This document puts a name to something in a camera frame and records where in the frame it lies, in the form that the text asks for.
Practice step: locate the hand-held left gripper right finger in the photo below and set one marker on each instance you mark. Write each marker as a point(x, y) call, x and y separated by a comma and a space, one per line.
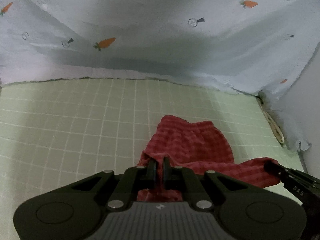
point(166, 171)

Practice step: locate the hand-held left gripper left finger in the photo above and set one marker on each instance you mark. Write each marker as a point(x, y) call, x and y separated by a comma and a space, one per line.
point(151, 171)

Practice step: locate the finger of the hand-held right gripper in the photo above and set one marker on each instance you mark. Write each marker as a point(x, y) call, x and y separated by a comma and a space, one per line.
point(273, 168)

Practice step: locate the red checkered pants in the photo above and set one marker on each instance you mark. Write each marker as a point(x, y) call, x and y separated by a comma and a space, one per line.
point(190, 142)

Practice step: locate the green grid bed mat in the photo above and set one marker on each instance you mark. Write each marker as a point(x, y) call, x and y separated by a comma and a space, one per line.
point(75, 130)

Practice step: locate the light blue carrot-print sheet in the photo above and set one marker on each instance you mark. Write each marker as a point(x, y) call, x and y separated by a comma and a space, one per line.
point(155, 30)

